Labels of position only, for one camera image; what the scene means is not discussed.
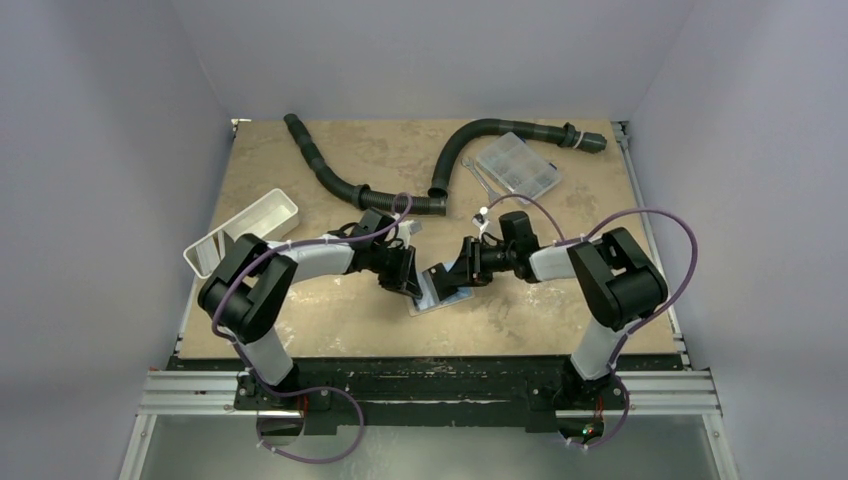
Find aluminium frame rail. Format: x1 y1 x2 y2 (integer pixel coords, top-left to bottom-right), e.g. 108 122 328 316
120 355 738 479

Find white plastic tray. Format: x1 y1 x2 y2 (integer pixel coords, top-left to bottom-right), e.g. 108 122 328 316
182 188 300 279

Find clear plastic compartment box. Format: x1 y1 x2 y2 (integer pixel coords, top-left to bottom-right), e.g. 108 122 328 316
476 133 563 200

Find beige card holder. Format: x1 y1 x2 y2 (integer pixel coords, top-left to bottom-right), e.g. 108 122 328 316
406 270 474 317

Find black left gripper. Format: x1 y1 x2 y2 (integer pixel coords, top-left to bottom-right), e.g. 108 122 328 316
367 243 421 298

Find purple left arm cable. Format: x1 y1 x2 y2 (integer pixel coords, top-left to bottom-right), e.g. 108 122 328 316
210 192 414 466

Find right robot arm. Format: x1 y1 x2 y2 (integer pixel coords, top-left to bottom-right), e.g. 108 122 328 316
424 211 668 407

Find silver open-end wrench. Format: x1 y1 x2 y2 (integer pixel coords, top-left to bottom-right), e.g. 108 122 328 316
461 157 501 205

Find silver cards in tray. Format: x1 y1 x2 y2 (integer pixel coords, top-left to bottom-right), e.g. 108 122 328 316
188 231 227 278

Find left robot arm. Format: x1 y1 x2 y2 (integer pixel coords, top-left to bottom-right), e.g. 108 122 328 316
197 209 423 409

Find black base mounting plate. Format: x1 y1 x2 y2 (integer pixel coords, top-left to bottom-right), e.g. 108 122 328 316
166 354 690 437

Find curved dark corrugated hose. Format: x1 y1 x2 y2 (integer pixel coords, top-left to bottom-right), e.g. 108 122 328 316
427 118 608 200

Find long dark corrugated hose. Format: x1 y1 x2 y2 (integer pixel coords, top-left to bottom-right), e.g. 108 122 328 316
283 113 448 218

